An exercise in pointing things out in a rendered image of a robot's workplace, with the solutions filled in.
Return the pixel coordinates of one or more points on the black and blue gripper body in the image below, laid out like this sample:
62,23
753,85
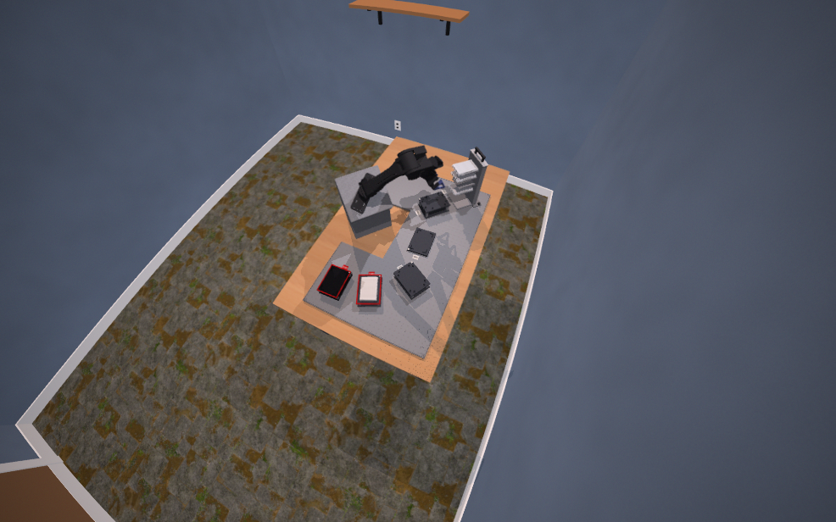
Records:
431,181

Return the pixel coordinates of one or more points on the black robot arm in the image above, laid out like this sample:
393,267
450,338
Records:
410,163

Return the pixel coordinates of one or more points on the white multiwell plate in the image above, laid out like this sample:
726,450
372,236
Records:
464,167

